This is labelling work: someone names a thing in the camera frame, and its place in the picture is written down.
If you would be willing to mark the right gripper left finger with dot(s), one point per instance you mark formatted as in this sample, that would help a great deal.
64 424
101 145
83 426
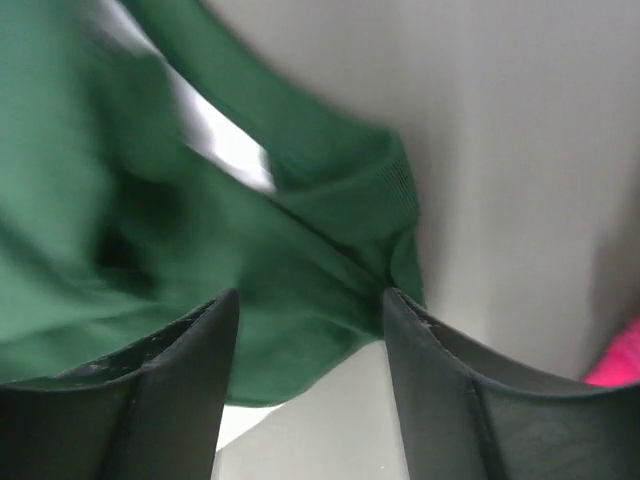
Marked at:
151 410

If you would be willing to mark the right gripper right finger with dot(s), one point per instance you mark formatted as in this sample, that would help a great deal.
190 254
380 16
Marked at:
468 412

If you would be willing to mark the white and green t shirt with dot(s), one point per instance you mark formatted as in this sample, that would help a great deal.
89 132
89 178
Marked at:
137 185

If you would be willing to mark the pink t shirt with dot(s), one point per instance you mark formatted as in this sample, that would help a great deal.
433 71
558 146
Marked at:
619 365

